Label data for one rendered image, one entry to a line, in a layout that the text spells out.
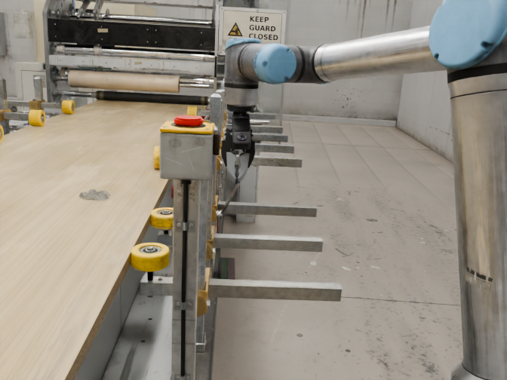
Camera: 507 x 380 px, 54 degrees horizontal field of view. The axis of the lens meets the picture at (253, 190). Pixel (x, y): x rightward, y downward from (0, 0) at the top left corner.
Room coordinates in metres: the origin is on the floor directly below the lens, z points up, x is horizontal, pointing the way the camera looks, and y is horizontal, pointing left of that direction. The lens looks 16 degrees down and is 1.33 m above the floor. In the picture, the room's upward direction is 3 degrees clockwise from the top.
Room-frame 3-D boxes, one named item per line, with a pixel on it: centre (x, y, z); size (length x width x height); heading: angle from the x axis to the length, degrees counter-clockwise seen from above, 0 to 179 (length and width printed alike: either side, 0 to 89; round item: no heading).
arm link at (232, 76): (1.33, 0.05, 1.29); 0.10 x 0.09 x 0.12; 33
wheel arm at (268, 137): (2.23, 0.11, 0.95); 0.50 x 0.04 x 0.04; 93
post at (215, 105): (1.69, 0.14, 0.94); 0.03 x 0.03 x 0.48; 3
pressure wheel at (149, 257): (0.98, 0.21, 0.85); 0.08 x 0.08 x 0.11
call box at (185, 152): (0.68, 0.09, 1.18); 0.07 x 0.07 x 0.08; 3
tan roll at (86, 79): (3.77, 0.79, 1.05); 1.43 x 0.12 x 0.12; 93
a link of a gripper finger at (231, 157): (1.33, 0.06, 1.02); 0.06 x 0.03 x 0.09; 3
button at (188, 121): (0.68, 0.09, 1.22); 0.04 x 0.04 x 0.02
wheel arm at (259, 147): (1.99, 0.10, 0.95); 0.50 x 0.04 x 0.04; 93
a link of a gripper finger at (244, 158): (1.33, 0.03, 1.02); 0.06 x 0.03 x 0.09; 3
